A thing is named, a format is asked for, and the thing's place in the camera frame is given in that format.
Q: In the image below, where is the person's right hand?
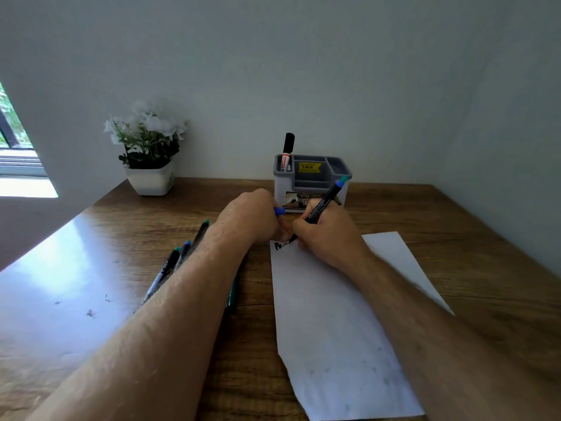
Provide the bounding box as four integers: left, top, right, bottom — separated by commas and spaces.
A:
291, 198, 373, 275

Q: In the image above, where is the white barrel black cap marker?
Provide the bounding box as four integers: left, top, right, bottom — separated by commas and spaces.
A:
280, 132, 296, 173

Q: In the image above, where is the white paper sheet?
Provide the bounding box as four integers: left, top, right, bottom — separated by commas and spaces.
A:
269, 231, 456, 421

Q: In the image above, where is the white potted flower plant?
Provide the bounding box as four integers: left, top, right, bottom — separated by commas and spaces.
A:
103, 100, 189, 197

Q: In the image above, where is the blue cap slim marker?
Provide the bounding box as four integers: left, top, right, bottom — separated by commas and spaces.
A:
287, 174, 351, 244

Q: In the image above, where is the green foliage outside window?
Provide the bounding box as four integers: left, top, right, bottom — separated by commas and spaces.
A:
0, 82, 34, 149

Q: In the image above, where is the person's left hand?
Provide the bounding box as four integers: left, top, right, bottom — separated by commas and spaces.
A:
210, 188, 292, 250

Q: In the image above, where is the green cap slim marker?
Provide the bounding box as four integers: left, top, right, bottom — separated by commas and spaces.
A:
224, 269, 241, 314

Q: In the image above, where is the person's right forearm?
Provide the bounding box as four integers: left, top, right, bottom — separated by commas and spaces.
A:
346, 251, 561, 421

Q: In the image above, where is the grey white desk organizer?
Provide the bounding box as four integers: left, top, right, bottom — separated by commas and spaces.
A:
273, 154, 353, 214

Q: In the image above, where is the person's left forearm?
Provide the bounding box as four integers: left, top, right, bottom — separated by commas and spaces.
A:
24, 227, 255, 421

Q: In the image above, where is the grey window frame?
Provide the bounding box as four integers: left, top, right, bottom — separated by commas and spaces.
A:
0, 81, 47, 177

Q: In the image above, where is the black slim marker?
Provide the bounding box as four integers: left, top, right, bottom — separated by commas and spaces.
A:
142, 246, 181, 305

